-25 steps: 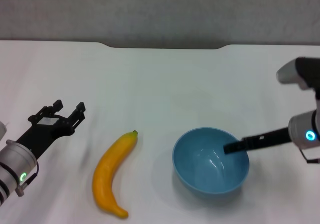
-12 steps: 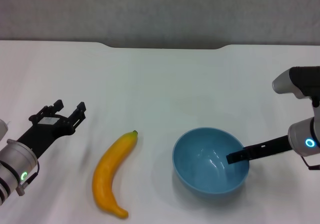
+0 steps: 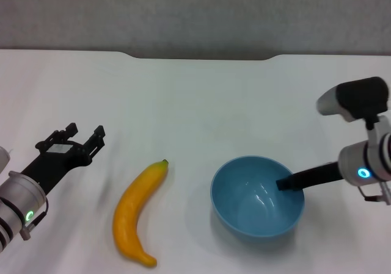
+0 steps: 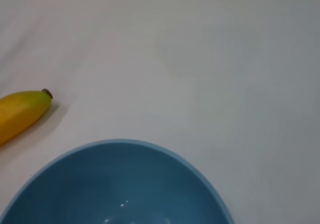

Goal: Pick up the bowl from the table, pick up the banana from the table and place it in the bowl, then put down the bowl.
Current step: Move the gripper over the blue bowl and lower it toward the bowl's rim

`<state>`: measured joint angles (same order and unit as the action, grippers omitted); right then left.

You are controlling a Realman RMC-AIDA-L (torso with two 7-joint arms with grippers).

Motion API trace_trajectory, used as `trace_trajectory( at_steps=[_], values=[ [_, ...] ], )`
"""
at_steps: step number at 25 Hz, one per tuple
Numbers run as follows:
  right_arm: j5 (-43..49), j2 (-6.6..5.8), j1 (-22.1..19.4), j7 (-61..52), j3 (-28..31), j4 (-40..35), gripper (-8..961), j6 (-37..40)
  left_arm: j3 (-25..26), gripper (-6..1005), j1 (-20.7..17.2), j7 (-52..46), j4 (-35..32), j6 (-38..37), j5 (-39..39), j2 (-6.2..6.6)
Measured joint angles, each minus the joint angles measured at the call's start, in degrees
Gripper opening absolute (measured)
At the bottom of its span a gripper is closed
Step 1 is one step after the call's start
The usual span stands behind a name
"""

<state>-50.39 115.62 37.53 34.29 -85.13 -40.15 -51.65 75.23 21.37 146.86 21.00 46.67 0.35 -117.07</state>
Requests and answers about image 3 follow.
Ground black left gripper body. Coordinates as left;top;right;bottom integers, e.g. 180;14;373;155
21;144;92;195

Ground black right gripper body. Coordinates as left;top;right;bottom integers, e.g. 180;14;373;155
298;162;345;192

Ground blue bowl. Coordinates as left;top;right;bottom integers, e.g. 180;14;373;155
210;155;305;237

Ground yellow banana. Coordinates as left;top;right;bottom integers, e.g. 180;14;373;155
112;159;170;268

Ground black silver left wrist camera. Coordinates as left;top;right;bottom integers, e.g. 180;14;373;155
0;146;15;173

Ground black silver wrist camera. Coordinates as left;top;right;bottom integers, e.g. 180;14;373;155
0;146;15;173
316;76;390;122

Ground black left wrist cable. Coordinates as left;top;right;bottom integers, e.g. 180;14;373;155
20;197;49;241

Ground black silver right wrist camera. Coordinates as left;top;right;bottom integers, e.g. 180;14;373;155
316;76;390;122

